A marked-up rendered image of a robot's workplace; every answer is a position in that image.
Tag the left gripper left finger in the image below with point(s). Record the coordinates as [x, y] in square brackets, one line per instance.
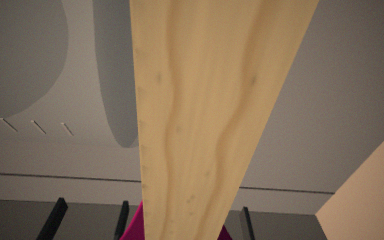
[135, 230]

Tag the light wooden plank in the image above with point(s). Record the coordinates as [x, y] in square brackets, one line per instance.
[207, 76]

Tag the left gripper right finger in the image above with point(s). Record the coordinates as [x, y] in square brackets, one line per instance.
[224, 235]

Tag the grey wall-mounted rack frame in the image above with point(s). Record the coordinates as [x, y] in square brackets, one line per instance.
[354, 212]

